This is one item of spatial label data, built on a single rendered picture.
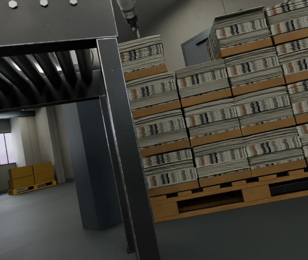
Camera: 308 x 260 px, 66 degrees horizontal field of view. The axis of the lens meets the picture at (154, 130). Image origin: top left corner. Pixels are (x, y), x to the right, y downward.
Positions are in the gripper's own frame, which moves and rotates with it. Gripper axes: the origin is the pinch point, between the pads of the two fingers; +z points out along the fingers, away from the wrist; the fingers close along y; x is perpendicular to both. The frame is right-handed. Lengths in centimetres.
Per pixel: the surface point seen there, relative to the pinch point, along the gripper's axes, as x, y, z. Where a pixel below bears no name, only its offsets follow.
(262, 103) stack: 62, 65, 10
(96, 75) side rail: -16, 60, -32
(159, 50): 13.4, 26.1, -10.2
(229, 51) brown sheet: 52, 36, -5
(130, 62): -5.4, 28.4, -8.8
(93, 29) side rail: 0, 88, -70
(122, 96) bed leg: 3, 103, -61
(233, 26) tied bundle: 57, 22, -11
